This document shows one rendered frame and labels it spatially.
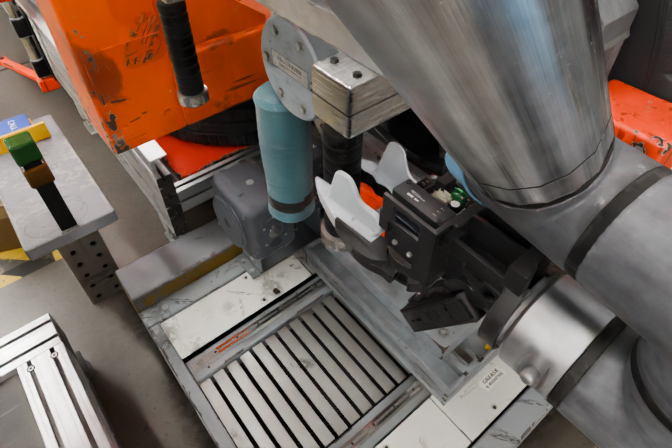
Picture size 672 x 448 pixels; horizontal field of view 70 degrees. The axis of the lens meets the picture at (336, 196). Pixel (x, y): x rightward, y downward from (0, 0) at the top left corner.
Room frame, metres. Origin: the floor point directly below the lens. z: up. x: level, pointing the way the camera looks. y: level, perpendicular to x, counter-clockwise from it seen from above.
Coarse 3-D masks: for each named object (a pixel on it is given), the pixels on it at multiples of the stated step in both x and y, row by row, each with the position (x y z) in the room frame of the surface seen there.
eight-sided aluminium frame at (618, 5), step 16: (608, 0) 0.41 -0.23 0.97; (624, 0) 0.42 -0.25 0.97; (608, 16) 0.40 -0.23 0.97; (624, 16) 0.41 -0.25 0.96; (608, 32) 0.40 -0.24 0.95; (624, 32) 0.42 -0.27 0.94; (608, 48) 0.40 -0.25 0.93; (608, 64) 0.42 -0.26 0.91; (320, 128) 0.70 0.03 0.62; (368, 144) 0.67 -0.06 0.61; (384, 144) 0.66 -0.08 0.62; (368, 160) 0.61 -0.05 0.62; (416, 176) 0.58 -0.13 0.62
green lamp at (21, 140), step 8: (16, 136) 0.63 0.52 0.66; (24, 136) 0.63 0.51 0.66; (8, 144) 0.61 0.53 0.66; (16, 144) 0.61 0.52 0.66; (24, 144) 0.61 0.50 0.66; (32, 144) 0.61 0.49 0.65; (16, 152) 0.60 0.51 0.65; (24, 152) 0.60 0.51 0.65; (32, 152) 0.61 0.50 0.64; (40, 152) 0.62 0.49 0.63; (16, 160) 0.59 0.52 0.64; (24, 160) 0.60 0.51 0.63; (32, 160) 0.61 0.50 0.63
